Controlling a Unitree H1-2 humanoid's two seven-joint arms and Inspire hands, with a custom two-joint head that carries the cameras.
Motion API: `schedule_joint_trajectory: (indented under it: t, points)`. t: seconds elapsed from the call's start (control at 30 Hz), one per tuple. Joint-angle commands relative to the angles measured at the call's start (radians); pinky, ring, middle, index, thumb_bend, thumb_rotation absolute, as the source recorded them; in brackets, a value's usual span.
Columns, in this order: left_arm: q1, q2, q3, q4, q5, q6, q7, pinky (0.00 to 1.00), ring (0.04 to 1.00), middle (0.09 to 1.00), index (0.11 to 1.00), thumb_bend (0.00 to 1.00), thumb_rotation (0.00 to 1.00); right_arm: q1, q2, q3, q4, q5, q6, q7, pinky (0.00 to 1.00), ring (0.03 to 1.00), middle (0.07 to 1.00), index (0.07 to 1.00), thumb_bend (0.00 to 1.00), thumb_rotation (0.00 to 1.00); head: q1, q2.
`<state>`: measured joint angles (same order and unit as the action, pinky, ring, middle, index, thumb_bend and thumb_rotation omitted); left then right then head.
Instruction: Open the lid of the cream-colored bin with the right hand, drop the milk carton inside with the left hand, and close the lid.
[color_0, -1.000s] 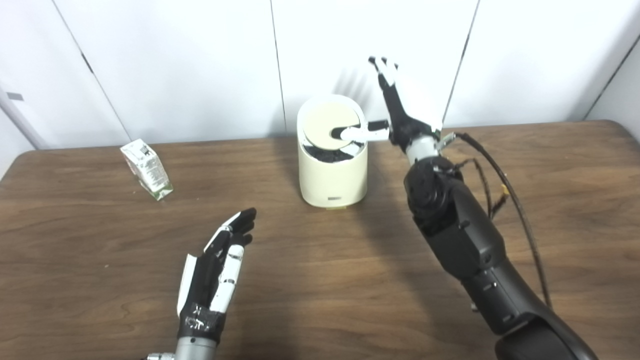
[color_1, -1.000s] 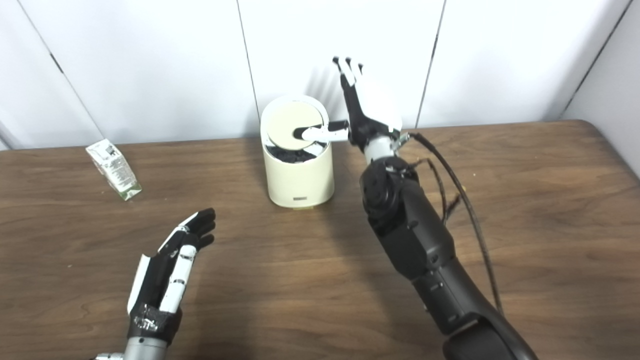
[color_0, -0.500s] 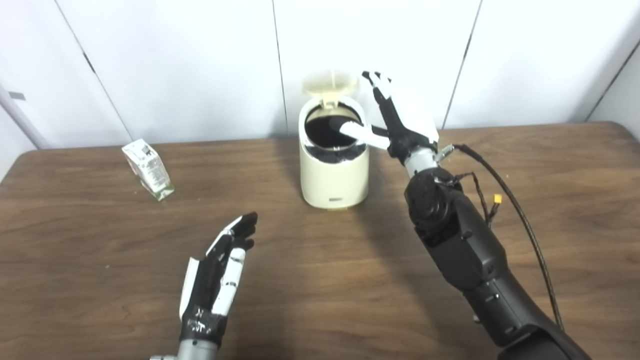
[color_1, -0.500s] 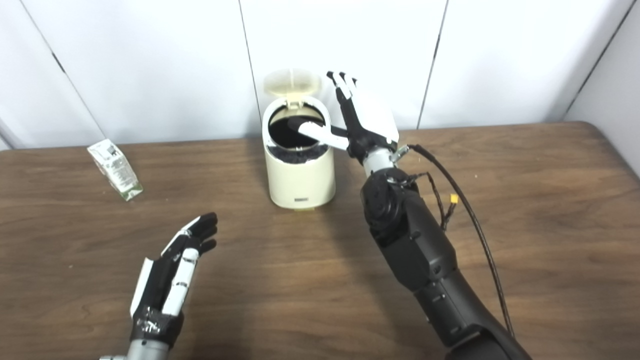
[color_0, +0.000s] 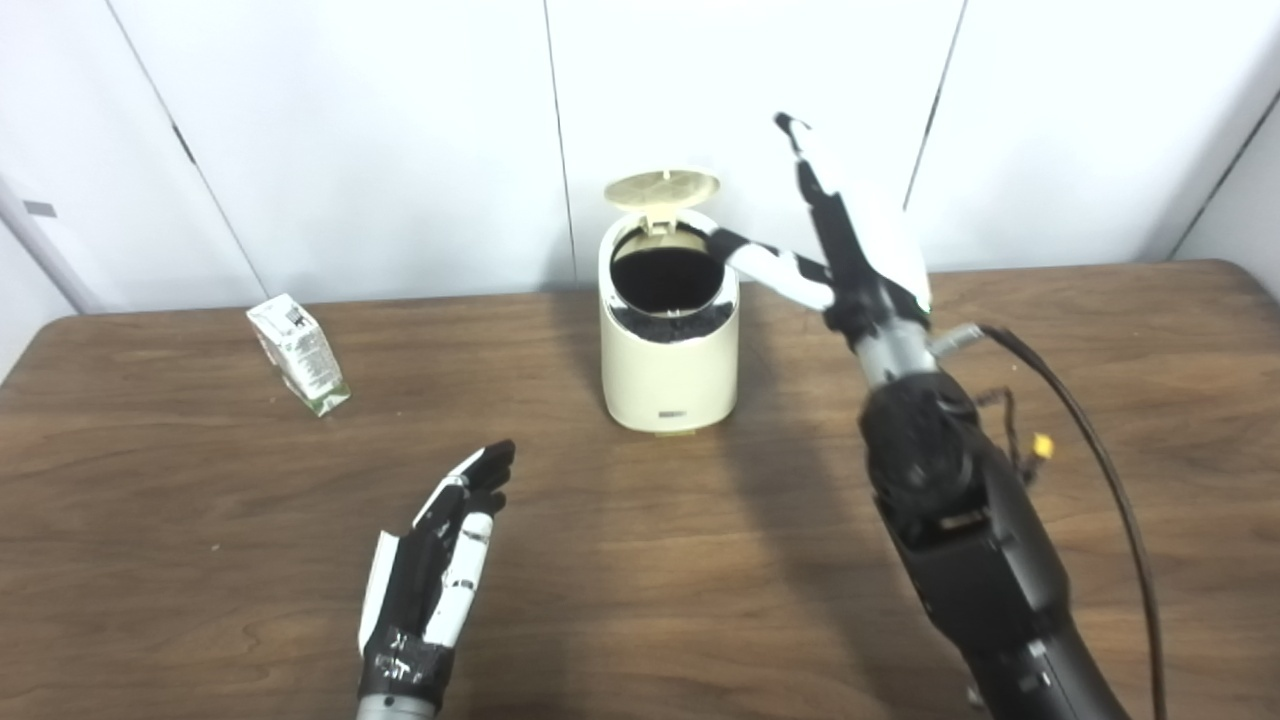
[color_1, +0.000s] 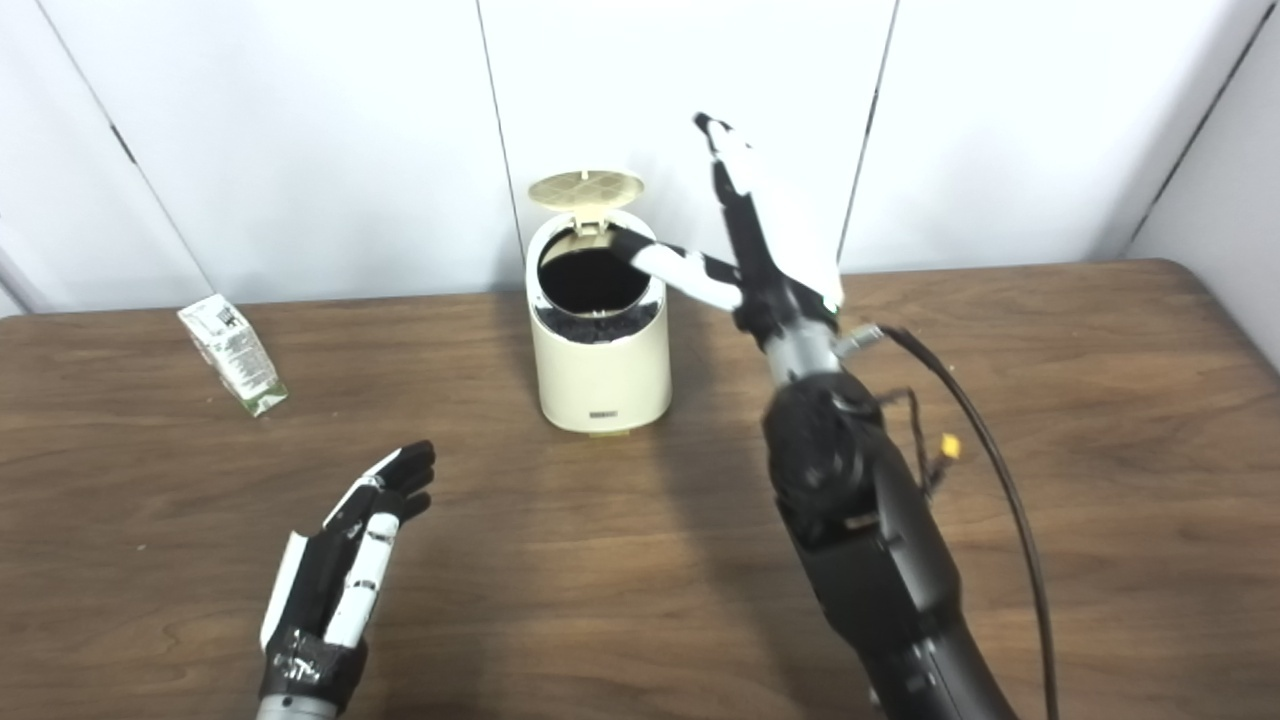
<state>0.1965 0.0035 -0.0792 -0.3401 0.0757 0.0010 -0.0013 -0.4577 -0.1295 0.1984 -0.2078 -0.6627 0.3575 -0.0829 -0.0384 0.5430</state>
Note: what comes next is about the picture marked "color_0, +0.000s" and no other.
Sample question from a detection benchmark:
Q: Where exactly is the white green milk carton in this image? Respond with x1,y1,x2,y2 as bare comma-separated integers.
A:
246,293,352,418

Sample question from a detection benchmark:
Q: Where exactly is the cream-colored trash bin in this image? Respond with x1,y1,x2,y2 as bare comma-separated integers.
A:
598,208,741,434

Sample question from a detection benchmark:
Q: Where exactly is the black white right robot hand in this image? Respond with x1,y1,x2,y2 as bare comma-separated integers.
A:
705,112,933,346

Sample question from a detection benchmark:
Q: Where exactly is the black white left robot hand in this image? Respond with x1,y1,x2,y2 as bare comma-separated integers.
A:
357,440,517,701

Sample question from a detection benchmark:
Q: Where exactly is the cream round bin lid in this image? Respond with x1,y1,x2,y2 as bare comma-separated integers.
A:
603,170,721,236

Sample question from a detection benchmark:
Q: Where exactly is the thin wire with yellow connector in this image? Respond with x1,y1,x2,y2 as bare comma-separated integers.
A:
975,385,1057,491

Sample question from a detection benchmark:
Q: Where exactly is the white wall corner post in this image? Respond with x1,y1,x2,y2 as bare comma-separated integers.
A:
0,175,101,314

